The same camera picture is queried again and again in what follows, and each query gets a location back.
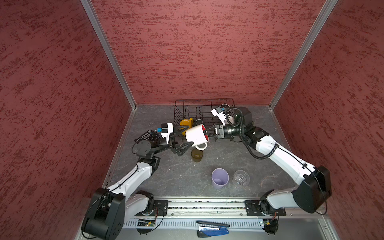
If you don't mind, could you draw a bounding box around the black calculator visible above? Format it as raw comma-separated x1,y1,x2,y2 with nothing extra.
135,130,162,148

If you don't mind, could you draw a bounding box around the white mug red inside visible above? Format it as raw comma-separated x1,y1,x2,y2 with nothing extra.
185,124,209,151

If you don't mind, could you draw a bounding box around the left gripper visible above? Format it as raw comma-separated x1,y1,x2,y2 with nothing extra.
152,123,194,156

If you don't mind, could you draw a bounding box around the black mug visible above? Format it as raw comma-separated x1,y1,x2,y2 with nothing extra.
220,104,230,109

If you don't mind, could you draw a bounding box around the blue black stapler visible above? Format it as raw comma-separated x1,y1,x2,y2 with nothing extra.
196,221,230,238

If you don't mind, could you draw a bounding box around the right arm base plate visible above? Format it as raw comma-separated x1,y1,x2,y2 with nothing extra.
244,200,287,217

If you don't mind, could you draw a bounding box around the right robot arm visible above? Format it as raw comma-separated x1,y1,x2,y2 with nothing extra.
211,104,332,216

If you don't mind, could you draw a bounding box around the white cup teal outside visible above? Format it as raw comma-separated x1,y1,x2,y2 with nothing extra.
195,119,204,126

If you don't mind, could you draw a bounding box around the left circuit board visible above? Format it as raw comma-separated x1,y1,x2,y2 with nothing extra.
137,219,157,228

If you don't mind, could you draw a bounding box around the tall white faceted mug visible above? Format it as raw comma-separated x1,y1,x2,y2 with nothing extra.
228,116,235,124

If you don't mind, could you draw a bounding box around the olive green glass cup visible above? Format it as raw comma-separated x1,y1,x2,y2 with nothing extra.
191,149,204,163

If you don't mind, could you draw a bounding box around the clear glass cup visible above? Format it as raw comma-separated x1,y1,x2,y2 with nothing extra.
233,170,250,187

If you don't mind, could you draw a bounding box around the yellow mug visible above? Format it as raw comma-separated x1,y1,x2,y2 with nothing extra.
180,118,194,129

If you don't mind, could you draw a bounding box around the circuit board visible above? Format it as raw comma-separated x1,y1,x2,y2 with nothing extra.
137,219,157,228
264,219,279,235

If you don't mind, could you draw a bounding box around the lavender cup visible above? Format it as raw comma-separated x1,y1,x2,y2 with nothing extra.
211,168,230,190

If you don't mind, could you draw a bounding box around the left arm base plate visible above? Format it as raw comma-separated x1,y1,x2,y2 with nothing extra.
141,200,169,216

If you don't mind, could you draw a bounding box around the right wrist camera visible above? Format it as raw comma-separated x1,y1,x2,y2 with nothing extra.
211,106,227,126

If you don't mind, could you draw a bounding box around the black wire dish rack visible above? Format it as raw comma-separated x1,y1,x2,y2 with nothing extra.
173,98,236,129

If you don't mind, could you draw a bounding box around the right circuit board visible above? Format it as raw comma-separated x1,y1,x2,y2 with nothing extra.
264,219,279,235

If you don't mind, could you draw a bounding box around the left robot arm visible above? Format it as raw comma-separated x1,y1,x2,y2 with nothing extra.
81,123,194,240

